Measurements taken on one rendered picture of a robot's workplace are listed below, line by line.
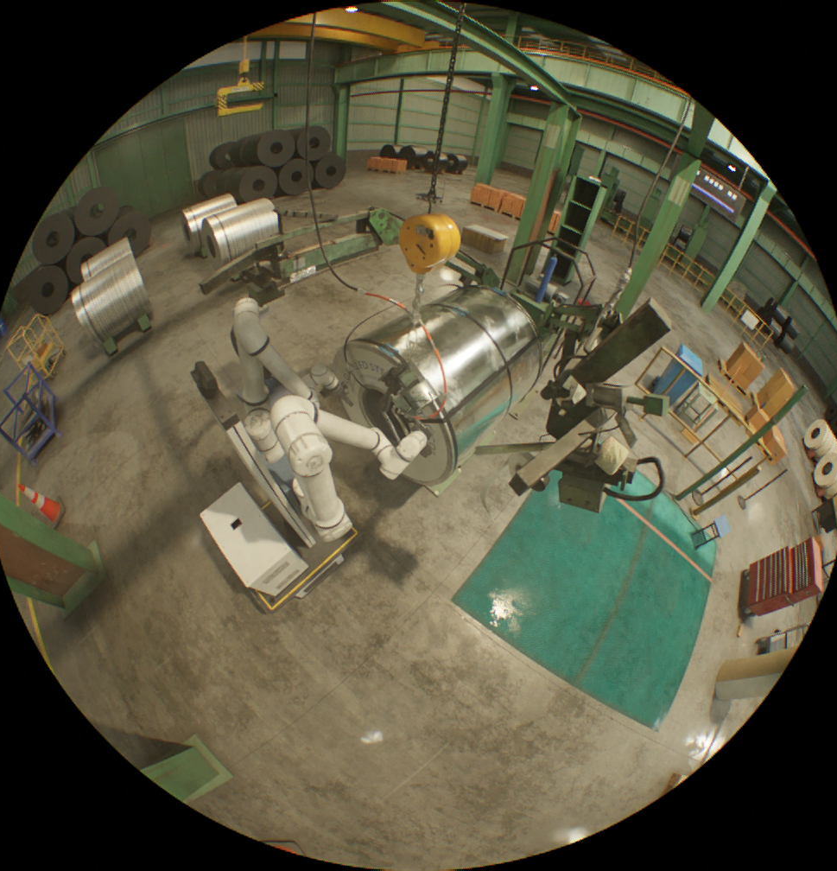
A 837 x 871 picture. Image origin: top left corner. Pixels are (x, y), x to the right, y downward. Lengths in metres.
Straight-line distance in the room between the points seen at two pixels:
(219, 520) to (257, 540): 0.29
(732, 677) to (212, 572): 5.51
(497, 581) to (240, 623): 2.12
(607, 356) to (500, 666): 2.33
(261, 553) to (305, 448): 1.10
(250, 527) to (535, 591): 2.23
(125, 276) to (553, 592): 6.91
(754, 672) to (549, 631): 2.79
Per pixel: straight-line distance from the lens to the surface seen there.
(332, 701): 2.61
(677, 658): 3.99
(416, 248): 1.10
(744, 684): 4.55
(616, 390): 0.89
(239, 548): 1.87
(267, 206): 6.54
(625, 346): 0.93
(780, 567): 5.06
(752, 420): 8.61
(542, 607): 2.82
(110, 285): 5.93
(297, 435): 0.84
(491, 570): 2.68
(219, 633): 2.83
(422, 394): 1.47
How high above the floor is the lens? 2.50
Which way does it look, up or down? 54 degrees down
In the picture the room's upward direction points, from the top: 11 degrees clockwise
